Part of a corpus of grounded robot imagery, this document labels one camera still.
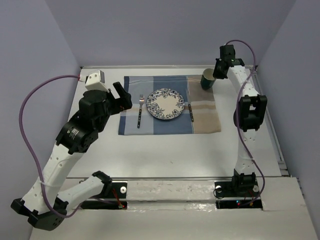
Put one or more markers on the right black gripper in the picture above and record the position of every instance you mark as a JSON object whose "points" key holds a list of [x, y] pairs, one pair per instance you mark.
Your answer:
{"points": [[216, 74]]}

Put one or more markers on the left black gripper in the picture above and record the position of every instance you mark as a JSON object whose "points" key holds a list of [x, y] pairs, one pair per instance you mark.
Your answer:
{"points": [[126, 103]]}

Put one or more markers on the silver fork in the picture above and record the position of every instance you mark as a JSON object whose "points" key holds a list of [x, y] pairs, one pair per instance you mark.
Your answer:
{"points": [[141, 103]]}

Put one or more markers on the dark green mug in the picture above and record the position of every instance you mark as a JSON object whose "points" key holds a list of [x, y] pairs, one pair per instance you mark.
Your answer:
{"points": [[207, 79]]}

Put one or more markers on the blue floral plate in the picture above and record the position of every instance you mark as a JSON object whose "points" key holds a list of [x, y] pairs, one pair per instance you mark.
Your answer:
{"points": [[165, 104]]}

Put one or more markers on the silver knife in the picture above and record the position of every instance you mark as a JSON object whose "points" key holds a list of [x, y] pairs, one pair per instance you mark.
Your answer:
{"points": [[190, 107]]}

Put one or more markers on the blue beige striped placemat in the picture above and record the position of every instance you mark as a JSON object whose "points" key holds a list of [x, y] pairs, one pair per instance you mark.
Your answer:
{"points": [[205, 114]]}

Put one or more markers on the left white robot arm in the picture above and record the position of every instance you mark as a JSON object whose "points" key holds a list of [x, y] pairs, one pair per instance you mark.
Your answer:
{"points": [[46, 205]]}

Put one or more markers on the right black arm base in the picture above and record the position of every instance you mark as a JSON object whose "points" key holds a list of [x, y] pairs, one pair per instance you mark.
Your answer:
{"points": [[227, 198]]}

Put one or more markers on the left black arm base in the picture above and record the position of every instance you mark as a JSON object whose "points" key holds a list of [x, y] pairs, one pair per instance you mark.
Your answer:
{"points": [[114, 198]]}

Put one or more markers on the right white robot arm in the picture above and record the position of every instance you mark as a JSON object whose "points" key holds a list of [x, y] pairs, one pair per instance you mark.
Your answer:
{"points": [[248, 117]]}

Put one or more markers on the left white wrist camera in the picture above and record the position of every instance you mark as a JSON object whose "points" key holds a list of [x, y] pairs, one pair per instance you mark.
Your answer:
{"points": [[96, 81]]}

